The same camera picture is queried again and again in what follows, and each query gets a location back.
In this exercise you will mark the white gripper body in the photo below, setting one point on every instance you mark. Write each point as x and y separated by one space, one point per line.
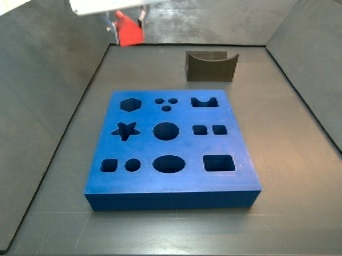
87 7

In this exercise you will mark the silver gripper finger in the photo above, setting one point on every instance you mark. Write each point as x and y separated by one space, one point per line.
111 26
142 18

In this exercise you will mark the red three prong object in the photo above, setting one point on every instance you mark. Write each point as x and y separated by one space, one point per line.
130 33

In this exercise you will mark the black curved fixture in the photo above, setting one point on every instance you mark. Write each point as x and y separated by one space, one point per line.
210 66

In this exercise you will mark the blue foam shape block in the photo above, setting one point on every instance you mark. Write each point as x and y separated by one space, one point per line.
171 154

